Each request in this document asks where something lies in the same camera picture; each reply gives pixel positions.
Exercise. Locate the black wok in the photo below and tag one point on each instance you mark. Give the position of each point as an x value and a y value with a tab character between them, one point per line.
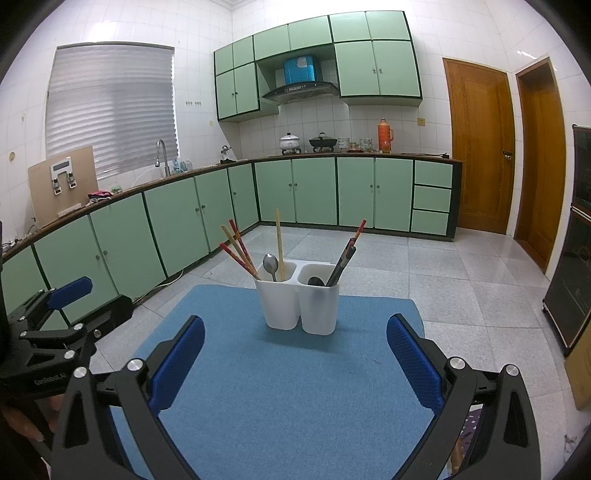
322	142

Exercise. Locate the cardboard box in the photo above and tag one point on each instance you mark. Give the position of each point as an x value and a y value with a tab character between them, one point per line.
581	369

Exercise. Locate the black chopstick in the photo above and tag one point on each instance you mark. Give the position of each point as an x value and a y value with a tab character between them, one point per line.
347	263
350	243

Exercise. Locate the white power strip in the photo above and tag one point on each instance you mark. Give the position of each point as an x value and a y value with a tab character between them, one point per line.
69	211

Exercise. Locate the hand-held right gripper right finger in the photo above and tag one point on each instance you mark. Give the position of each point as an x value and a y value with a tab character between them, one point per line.
415	364

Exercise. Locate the patterned cloth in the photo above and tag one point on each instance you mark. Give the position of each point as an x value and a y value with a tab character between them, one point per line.
472	424

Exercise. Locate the black range hood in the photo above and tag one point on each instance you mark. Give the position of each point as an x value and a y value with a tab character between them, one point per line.
300	91

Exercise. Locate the green drawer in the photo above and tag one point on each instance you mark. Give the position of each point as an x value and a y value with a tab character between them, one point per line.
430	221
431	198
433	174

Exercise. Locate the window blinds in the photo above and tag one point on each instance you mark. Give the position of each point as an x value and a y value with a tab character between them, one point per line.
111	106

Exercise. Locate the black glass-front cabinet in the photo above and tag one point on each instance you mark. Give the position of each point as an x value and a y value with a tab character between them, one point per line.
572	258

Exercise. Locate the small kettle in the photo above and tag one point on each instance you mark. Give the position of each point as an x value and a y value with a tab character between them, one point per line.
225	153

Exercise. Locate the orange thermos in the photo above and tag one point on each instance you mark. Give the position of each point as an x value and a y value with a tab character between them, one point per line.
384	136

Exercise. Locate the white two-compartment utensil holder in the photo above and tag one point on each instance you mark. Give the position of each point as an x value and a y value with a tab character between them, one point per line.
281	304

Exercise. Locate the metal spoon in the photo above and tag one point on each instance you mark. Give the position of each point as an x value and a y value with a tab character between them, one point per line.
270	266

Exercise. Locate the person's left hand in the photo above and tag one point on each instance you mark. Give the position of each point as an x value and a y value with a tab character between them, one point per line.
23	422

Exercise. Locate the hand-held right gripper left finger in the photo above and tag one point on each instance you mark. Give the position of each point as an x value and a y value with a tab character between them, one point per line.
180	364

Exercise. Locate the black spoon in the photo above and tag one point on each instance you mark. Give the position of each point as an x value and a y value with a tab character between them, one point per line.
315	280

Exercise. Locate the blue mat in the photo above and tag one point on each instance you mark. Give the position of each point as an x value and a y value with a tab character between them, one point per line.
277	392

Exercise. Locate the closed wooden door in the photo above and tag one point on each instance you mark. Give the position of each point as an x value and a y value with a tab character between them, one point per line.
480	147

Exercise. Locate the metal faucet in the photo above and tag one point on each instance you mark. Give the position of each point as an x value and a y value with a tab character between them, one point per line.
161	152

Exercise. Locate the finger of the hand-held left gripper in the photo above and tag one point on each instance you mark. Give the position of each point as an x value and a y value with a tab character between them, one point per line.
69	290
115	311

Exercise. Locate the blue hood cover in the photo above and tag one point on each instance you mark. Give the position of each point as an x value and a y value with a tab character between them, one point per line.
301	70

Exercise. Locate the wooden board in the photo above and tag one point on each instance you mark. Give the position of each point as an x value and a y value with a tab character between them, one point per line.
41	203

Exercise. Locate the light wooden chopstick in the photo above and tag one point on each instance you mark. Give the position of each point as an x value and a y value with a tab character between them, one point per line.
278	240

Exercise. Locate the white pot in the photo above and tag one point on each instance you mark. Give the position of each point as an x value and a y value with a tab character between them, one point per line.
290	142

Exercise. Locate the green upper cabinets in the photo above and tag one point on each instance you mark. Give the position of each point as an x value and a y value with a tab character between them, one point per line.
392	64

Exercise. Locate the green base cabinets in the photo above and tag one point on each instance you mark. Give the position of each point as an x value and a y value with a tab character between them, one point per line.
314	189

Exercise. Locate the red cloth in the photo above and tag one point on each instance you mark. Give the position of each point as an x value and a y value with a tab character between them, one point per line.
99	194

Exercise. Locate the wooden door in recess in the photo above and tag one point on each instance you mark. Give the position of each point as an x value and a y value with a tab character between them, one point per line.
540	175

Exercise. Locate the person's bare leg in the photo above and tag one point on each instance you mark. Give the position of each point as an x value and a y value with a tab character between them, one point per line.
457	450

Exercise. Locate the red-ended wooden chopstick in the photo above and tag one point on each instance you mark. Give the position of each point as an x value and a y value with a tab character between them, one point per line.
241	240
234	244
359	230
236	258

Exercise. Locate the row of jars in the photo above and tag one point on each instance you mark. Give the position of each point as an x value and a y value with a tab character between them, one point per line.
365	145

